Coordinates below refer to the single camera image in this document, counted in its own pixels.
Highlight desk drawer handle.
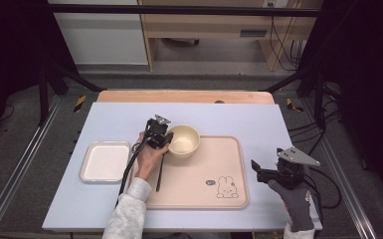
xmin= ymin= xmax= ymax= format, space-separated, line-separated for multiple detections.
xmin=239 ymin=29 xmax=269 ymax=39

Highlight black frame crossbar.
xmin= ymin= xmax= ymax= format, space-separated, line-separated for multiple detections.
xmin=48 ymin=4 xmax=322 ymax=18

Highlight black cables on floor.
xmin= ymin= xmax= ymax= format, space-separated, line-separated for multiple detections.
xmin=287 ymin=82 xmax=343 ymax=157

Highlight black metal stand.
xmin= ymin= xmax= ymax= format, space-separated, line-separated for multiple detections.
xmin=261 ymin=64 xmax=326 ymax=129
xmin=37 ymin=62 xmax=105 ymax=126

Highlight black curtain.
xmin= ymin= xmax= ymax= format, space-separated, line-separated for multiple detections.
xmin=299 ymin=0 xmax=383 ymax=208
xmin=0 ymin=0 xmax=78 ymax=147

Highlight white wall socket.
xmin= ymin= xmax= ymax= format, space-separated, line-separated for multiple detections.
xmin=262 ymin=0 xmax=290 ymax=9

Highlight right hand-held gripper cable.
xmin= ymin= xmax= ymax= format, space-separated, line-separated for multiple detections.
xmin=302 ymin=165 xmax=343 ymax=230

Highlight cream ceramic bowl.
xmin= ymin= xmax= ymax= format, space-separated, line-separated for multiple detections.
xmin=167 ymin=123 xmax=201 ymax=159

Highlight person's right hand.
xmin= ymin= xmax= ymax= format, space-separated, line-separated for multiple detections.
xmin=267 ymin=178 xmax=314 ymax=233

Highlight black cables by desk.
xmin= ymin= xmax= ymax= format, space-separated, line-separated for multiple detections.
xmin=269 ymin=15 xmax=308 ymax=73

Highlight pale board on table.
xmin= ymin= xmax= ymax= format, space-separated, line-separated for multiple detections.
xmin=41 ymin=102 xmax=323 ymax=232

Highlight beige desk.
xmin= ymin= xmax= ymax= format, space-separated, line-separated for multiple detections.
xmin=137 ymin=0 xmax=324 ymax=73

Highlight white cabinet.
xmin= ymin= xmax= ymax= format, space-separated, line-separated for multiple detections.
xmin=48 ymin=0 xmax=149 ymax=67

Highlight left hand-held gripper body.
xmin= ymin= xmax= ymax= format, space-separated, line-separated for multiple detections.
xmin=144 ymin=114 xmax=173 ymax=150

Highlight aluminium floor rail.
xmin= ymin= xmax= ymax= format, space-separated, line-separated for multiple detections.
xmin=298 ymin=99 xmax=378 ymax=239
xmin=0 ymin=95 xmax=64 ymax=239

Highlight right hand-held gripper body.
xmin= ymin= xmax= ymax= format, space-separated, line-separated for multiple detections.
xmin=277 ymin=145 xmax=321 ymax=191

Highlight yellow black floor tape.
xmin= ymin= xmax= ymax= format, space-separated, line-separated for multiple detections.
xmin=73 ymin=95 xmax=88 ymax=114
xmin=286 ymin=97 xmax=305 ymax=114

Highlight beige rabbit print tray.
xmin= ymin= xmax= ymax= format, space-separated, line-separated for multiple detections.
xmin=128 ymin=134 xmax=250 ymax=210

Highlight wooden table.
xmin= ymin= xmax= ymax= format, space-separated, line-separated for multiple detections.
xmin=96 ymin=89 xmax=276 ymax=105

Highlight white square plate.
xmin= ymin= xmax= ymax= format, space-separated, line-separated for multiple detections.
xmin=79 ymin=140 xmax=132 ymax=184

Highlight person's left hand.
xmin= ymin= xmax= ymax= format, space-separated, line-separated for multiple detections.
xmin=134 ymin=130 xmax=171 ymax=181

